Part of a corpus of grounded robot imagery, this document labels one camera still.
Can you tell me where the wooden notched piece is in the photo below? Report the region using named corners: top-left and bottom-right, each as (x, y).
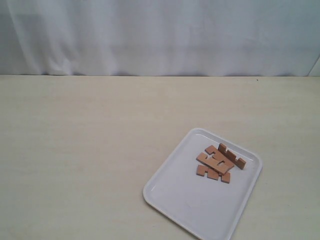
top-left (204, 145), bottom-right (235, 170)
top-left (218, 143), bottom-right (247, 170)
top-left (196, 164), bottom-right (231, 184)
top-left (196, 152), bottom-right (231, 175)

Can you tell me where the white curtain backdrop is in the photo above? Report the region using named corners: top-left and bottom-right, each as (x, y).
top-left (0, 0), bottom-right (320, 77)

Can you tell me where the white plastic tray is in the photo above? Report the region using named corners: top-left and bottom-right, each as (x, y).
top-left (143, 128), bottom-right (263, 240)

